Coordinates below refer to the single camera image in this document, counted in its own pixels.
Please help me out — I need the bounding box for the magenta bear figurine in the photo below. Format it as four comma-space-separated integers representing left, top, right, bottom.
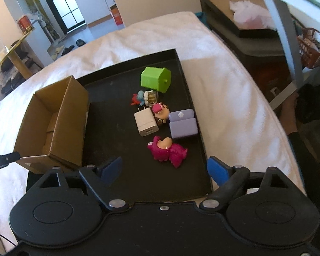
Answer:
147, 136, 188, 168

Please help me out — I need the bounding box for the white USB charger plug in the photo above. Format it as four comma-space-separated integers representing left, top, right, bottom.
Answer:
134, 108, 159, 136

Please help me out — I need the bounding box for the lilac toy armchair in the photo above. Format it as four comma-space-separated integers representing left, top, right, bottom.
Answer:
169, 109, 198, 139

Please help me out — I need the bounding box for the brown girl figurine pink hat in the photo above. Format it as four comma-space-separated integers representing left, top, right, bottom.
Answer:
151, 102, 170, 126

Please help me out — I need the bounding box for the white fluffy blanket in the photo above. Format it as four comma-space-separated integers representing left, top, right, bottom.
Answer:
0, 11, 305, 254

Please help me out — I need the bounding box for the brown cardboard box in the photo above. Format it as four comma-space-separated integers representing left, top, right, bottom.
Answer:
14, 76, 89, 174

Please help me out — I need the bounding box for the black shallow tray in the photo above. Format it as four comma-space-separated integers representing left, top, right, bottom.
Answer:
78, 50, 211, 204

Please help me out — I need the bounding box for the small blue red figurine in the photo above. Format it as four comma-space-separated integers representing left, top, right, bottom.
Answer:
131, 90, 145, 106

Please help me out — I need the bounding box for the small gold clear toy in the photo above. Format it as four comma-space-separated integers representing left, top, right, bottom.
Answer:
144, 90, 158, 107

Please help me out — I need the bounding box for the green toy house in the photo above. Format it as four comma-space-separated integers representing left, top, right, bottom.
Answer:
140, 67, 172, 93

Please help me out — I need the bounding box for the gold round side table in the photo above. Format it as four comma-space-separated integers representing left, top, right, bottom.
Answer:
0, 31, 33, 79

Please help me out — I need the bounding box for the black slipper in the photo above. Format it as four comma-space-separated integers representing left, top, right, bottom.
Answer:
62, 45, 74, 55
76, 39, 86, 47

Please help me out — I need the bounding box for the red tin can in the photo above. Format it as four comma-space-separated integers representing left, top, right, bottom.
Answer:
17, 15, 34, 35

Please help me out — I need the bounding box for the brown wicker basket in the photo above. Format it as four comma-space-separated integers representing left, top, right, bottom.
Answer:
297, 28, 320, 69

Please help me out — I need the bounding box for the white plastic bag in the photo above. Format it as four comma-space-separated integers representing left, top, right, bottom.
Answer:
229, 0, 276, 31

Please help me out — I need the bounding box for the orange cardboard box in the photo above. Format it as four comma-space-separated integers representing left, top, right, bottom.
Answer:
110, 5, 124, 25

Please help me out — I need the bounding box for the black tray with cardboard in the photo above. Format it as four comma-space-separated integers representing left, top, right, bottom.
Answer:
202, 0, 278, 39

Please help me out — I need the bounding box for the white kitchen cabinet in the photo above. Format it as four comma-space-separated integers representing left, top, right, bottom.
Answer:
75, 0, 115, 27

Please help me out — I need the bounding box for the grey white frame leg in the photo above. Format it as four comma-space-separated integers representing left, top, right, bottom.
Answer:
263, 0, 304, 109

